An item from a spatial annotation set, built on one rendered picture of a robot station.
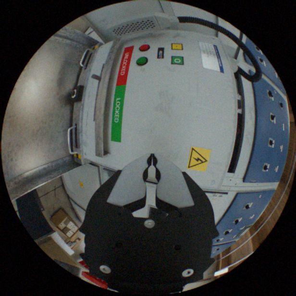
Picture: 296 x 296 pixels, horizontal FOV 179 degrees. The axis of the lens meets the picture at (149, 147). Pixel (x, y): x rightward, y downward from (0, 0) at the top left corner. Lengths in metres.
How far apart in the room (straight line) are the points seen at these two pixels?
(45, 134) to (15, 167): 0.19
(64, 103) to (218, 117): 0.50
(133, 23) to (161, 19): 0.07
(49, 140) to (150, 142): 0.36
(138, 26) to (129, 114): 0.28
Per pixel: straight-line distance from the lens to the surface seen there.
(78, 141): 0.42
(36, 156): 0.42
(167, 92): 0.26
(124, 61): 0.35
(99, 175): 0.73
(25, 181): 0.44
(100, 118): 0.28
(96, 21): 0.69
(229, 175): 0.57
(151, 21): 0.33
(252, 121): 0.59
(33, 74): 0.44
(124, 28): 0.36
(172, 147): 0.25
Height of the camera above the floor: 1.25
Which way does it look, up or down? 16 degrees down
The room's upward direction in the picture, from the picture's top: 99 degrees clockwise
